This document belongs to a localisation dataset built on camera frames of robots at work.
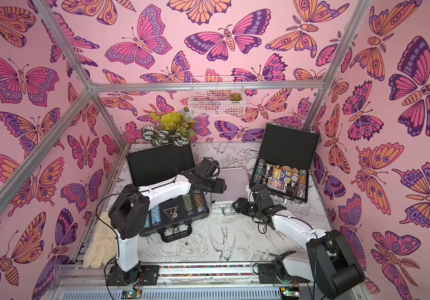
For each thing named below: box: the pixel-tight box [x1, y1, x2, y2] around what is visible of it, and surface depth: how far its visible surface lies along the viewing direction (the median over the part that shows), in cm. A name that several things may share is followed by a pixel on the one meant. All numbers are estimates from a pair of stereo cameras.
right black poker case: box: [248, 123, 322, 205], surface depth 104 cm
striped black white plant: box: [141, 123, 190, 147], surface depth 94 cm
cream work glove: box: [82, 211, 118, 269], surface depth 81 cm
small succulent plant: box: [229, 92, 243, 102], surface depth 94 cm
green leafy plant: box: [149, 106, 198, 139], surface depth 105 cm
